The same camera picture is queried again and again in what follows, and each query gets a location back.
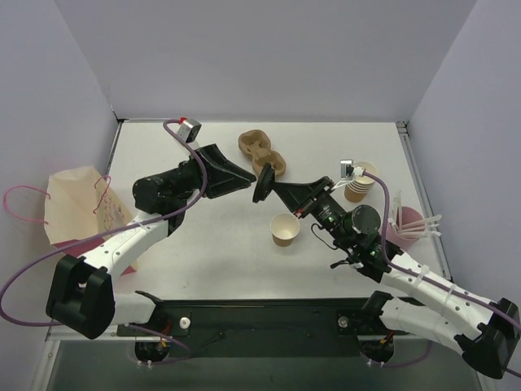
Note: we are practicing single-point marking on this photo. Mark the pink cup with straws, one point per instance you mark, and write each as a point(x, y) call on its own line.
point(406, 225)

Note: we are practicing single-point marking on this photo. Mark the cream and pink paper bag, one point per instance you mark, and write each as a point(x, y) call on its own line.
point(80, 207)

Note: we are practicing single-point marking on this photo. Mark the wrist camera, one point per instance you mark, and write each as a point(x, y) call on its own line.
point(188, 129)
point(347, 169)

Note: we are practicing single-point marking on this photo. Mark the stack of brown paper cups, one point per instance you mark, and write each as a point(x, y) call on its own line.
point(357, 190)

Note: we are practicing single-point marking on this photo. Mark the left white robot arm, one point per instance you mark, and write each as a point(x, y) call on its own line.
point(81, 293)

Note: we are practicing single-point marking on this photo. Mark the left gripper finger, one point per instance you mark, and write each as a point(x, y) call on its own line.
point(212, 157)
point(222, 182)

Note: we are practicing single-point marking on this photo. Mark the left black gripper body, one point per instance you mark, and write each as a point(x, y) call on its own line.
point(202, 170)

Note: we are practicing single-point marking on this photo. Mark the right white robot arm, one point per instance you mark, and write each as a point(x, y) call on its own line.
point(484, 332)

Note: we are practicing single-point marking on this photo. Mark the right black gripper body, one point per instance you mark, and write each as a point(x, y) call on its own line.
point(316, 198)

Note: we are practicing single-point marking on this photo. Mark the brown pulp cup carrier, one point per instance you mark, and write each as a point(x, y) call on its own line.
point(256, 146)

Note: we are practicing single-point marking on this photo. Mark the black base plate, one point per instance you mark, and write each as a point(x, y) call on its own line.
point(300, 328)

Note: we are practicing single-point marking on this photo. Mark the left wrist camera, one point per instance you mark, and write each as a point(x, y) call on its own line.
point(188, 129)

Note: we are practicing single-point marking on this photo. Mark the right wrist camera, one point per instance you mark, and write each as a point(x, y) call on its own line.
point(347, 169)

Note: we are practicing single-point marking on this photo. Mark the black cup lid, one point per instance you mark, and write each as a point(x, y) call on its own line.
point(264, 183)

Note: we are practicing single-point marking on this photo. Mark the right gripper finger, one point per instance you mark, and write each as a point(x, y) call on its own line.
point(317, 186)
point(293, 196)

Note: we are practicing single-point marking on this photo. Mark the single brown paper cup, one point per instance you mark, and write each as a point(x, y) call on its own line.
point(284, 228)

